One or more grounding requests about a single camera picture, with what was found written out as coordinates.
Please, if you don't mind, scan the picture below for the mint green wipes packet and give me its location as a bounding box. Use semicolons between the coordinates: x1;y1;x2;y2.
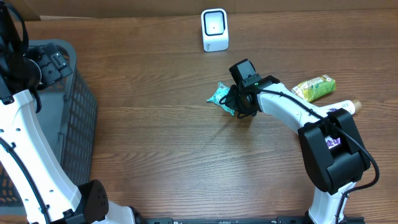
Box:
206;82;234;116

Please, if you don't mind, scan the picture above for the yellow green snack packet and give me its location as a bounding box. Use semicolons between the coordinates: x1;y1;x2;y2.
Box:
291;75;336;102

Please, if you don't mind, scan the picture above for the purple sanitary pad pack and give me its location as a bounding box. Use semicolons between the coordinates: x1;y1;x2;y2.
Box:
325;108;341;149

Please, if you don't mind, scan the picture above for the white packet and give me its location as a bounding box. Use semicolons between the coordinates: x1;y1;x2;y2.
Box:
322;100;362;115

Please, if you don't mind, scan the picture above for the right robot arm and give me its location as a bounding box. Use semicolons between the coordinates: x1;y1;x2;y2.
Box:
220;59;372;223

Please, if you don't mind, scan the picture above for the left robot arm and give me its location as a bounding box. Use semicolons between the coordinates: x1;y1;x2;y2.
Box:
1;2;141;223

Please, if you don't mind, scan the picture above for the white barcode scanner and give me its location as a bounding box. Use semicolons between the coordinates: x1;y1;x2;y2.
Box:
201;8;229;52

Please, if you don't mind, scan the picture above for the grey plastic mesh basket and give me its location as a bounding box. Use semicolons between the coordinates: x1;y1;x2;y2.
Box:
0;39;98;215

